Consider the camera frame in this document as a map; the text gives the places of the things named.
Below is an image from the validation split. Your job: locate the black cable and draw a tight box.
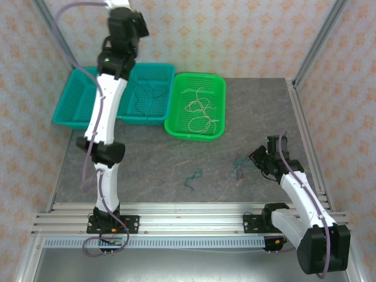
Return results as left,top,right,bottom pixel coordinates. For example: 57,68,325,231
131,76,173,119

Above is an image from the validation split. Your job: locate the white cable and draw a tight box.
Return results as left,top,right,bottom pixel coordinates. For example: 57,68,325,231
180,86,221,136

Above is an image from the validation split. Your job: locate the small controller board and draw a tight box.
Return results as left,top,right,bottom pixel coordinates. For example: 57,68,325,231
99,237,123,246
266,234,290,250

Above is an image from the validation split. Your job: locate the teal plastic basket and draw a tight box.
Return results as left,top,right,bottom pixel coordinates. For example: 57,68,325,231
116,63,176,126
52,66,124,131

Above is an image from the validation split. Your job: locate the green plastic basket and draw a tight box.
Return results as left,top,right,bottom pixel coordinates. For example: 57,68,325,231
163,72,227,142

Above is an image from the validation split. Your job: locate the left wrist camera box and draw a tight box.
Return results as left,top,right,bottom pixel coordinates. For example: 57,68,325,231
105,0,130,9

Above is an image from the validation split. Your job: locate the aluminium table side rail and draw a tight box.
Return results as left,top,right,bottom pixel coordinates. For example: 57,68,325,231
287,79,334,212

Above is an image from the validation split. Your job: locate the aluminium frame post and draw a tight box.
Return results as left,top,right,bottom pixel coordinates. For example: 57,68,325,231
31,0,79,70
293,0,352,86

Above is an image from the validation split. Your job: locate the left arm purple harness cable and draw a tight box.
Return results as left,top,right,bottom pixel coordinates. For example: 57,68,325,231
53,1,130,258

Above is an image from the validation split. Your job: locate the arm purple harness cable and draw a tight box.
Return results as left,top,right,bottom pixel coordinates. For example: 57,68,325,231
53,1,130,258
277,130,333,280

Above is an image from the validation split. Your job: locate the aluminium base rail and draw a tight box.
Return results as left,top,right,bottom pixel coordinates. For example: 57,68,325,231
31,202,352,236

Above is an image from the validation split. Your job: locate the right arm purple harness cable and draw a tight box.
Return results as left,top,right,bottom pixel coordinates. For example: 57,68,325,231
277,130,333,280

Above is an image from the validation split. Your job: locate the slotted cable duct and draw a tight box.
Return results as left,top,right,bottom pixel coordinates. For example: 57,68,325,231
43,237,267,249

